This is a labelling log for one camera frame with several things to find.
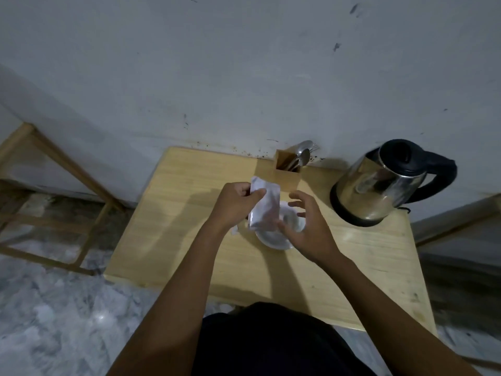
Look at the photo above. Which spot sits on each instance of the person's left hand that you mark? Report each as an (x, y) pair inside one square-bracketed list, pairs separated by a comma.
[(229, 207)]

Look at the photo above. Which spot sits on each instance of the small steel spoon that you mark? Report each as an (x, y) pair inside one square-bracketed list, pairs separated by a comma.
[(304, 155)]

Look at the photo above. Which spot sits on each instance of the steel fork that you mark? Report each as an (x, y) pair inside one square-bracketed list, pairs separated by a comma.
[(315, 146)]

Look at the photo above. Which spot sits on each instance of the wooden frame rack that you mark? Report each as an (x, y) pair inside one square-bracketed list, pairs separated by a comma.
[(58, 160)]

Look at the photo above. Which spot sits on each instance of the white paper packet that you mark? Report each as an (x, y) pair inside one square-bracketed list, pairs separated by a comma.
[(266, 209)]

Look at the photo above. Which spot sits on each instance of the wooden cutlery holder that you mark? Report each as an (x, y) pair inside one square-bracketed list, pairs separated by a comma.
[(287, 179)]

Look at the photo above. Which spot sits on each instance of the person's right forearm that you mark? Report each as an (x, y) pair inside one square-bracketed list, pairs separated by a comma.
[(391, 321)]

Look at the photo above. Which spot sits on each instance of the stainless steel electric kettle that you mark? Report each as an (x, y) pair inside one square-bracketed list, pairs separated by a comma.
[(385, 180)]

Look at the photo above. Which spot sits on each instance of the person's left thumb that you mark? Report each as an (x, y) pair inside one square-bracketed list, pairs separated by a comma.
[(256, 196)]

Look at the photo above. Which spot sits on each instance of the large steel spoon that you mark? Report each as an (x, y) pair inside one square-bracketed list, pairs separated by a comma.
[(304, 146)]

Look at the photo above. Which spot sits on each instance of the person's right hand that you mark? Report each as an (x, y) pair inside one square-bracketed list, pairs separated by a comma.
[(315, 234)]

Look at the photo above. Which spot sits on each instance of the white saucer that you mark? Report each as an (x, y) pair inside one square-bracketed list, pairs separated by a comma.
[(272, 239)]

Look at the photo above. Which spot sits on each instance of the white cup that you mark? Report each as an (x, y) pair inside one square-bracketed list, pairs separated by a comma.
[(292, 220)]

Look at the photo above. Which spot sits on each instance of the white paper scrap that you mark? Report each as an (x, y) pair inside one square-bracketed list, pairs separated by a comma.
[(234, 230)]

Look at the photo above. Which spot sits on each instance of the person's dark clothing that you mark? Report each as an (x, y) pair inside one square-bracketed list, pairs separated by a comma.
[(274, 344)]

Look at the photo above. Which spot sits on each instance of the person's left forearm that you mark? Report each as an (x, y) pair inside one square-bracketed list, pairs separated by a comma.
[(176, 301)]

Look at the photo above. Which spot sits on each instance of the person's right thumb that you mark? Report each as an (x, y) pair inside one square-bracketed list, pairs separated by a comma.
[(285, 229)]

